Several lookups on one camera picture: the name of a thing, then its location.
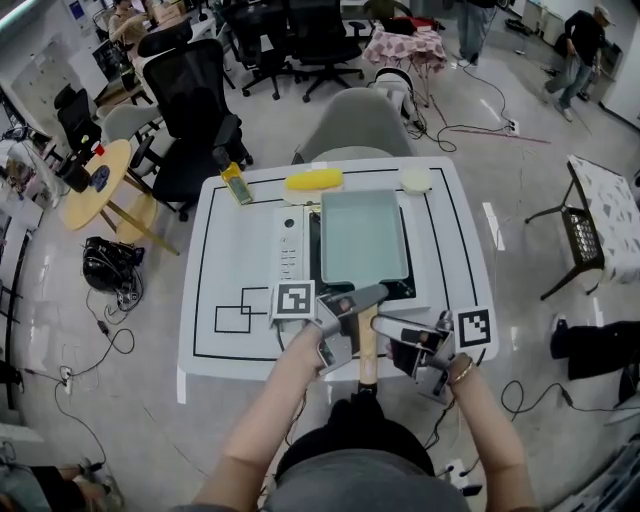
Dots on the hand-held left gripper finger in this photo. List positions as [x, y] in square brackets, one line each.
[370, 295]

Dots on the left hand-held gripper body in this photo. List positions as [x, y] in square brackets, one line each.
[294, 302]

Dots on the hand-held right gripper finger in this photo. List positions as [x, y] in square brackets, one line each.
[405, 327]

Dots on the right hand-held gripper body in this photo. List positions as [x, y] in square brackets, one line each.
[475, 329]

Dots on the rectangular grey frying pan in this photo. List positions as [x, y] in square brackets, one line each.
[360, 235]

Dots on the white induction cooktop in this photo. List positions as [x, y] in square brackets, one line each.
[290, 240]

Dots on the person's right forearm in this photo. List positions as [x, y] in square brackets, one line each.
[490, 430]

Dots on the person's left forearm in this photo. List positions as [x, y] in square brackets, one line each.
[270, 400]

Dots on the white table with black lines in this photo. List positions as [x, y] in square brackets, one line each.
[235, 250]

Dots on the person's black shorts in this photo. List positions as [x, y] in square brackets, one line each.
[350, 425]

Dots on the white small bowl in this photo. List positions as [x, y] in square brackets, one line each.
[415, 180]

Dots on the yellow corn cob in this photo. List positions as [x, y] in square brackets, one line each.
[315, 179]

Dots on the yellow bottle with black cap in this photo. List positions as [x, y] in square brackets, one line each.
[236, 186]

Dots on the white power strip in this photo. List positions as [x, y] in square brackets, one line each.
[66, 380]
[457, 474]
[512, 126]

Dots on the person's grey shirt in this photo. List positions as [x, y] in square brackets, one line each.
[365, 485]

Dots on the grey shell chair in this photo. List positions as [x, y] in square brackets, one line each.
[357, 120]

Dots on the white patterned cloth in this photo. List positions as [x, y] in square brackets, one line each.
[617, 215]

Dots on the black backpack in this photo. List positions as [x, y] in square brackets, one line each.
[105, 265]

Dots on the thin red stick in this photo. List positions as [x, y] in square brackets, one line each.
[500, 134]

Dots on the round wooden side table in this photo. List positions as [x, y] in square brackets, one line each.
[112, 195]

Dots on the large black mesh office chair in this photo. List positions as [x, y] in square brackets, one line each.
[192, 115]

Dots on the dark blue small object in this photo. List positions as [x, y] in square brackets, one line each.
[101, 179]

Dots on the grey chair with armrests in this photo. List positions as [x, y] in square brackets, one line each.
[127, 125]

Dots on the red cup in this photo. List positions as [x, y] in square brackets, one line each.
[100, 149]

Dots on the pink patterned tablecloth table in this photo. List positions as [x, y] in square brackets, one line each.
[405, 47]

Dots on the small black office chair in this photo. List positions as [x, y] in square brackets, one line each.
[75, 117]

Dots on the cardboard box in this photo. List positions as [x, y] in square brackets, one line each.
[169, 12]

